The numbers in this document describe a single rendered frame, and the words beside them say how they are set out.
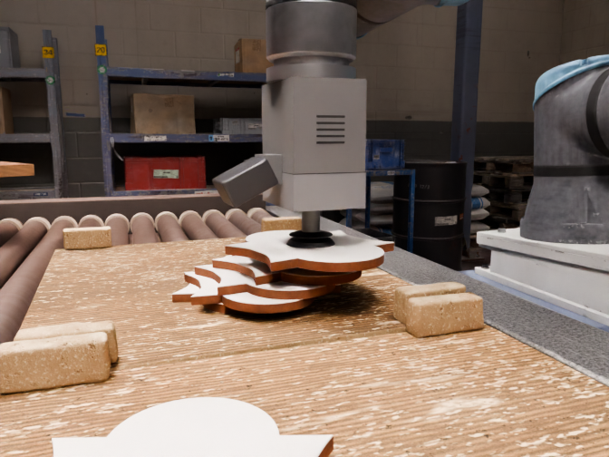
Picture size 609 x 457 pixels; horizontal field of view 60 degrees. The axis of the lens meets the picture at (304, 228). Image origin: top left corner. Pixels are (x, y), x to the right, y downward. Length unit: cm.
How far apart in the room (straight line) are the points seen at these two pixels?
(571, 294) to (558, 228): 9
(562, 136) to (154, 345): 57
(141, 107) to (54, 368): 426
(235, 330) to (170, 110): 424
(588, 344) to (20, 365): 41
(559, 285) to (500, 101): 586
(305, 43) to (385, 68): 539
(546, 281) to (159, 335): 52
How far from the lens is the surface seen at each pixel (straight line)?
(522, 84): 674
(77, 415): 32
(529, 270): 78
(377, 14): 56
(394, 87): 584
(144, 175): 453
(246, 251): 46
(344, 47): 44
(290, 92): 42
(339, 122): 43
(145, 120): 457
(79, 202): 120
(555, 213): 76
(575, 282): 73
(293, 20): 43
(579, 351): 48
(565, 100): 77
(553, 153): 77
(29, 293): 66
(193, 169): 455
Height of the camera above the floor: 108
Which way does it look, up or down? 10 degrees down
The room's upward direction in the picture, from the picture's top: straight up
